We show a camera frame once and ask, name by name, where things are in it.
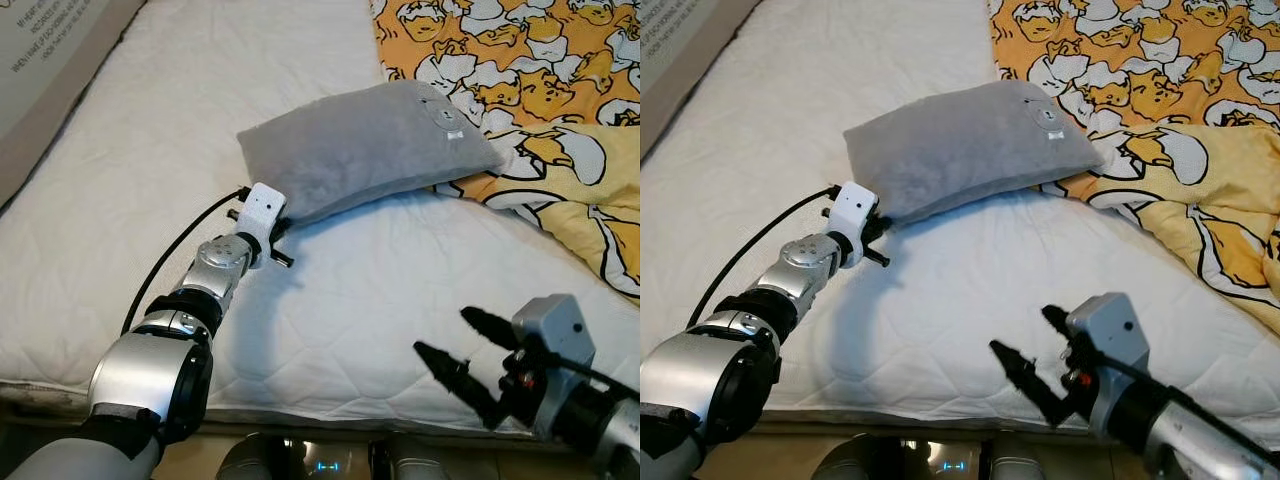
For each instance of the beige pillow with printed text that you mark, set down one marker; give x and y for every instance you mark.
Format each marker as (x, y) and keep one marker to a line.
(675, 40)
(40, 60)

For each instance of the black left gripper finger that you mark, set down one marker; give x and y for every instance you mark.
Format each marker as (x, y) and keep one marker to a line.
(876, 256)
(282, 258)

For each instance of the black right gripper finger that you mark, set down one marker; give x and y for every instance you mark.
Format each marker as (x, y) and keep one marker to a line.
(1025, 380)
(1063, 327)
(455, 380)
(490, 327)

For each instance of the silver robot leg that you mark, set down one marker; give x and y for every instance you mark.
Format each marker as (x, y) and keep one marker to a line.
(855, 460)
(425, 462)
(255, 460)
(1020, 462)

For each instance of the yellow egg cartoon blanket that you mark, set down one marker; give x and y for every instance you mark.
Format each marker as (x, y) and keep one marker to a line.
(520, 60)
(1150, 60)

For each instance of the white quilted mattress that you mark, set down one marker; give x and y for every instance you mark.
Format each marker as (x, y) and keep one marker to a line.
(330, 290)
(950, 280)

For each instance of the grey plush pillow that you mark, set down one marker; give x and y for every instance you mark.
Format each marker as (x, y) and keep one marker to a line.
(360, 150)
(960, 150)

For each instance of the silver robot left leg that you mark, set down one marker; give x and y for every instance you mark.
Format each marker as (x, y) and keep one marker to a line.
(855, 460)
(255, 460)

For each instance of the beige bed base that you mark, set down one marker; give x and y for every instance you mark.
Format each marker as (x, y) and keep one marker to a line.
(330, 422)
(900, 422)

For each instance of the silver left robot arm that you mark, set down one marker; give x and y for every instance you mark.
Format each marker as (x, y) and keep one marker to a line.
(700, 370)
(140, 370)

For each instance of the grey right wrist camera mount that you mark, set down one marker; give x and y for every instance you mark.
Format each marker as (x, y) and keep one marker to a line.
(1110, 330)
(555, 325)

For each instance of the silver robot right leg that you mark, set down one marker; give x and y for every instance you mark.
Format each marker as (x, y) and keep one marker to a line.
(1020, 462)
(425, 462)

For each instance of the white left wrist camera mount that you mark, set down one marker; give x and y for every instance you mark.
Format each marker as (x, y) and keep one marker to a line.
(853, 210)
(262, 212)

